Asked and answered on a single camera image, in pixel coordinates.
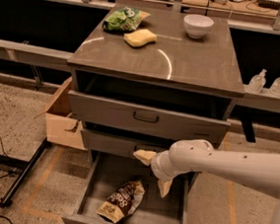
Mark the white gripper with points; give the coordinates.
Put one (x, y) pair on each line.
(158, 166)

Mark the brown chip bag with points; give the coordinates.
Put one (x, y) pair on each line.
(122, 202)

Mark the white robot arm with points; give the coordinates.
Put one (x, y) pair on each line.
(254, 170)

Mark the grey bottom drawer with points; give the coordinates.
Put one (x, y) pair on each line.
(108, 173)

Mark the grey drawer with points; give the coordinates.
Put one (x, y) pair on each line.
(110, 142)
(146, 120)
(108, 173)

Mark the grey middle drawer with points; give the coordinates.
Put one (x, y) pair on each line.
(110, 142)

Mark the grey drawer cabinet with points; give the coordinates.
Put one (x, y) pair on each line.
(175, 73)

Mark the grey top drawer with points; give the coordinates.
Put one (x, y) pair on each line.
(146, 120)

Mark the green chip bag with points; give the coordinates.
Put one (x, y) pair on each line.
(124, 20)

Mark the cardboard box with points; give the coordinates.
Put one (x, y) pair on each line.
(60, 125)

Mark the yellow sponge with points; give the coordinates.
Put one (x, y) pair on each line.
(140, 38)

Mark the left clear pump bottle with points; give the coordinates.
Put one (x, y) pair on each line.
(257, 82)

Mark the white bowl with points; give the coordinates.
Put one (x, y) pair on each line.
(197, 26)

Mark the black stand leg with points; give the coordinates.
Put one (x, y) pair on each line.
(6, 200)

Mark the grey metal shelf rail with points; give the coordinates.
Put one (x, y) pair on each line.
(35, 55)

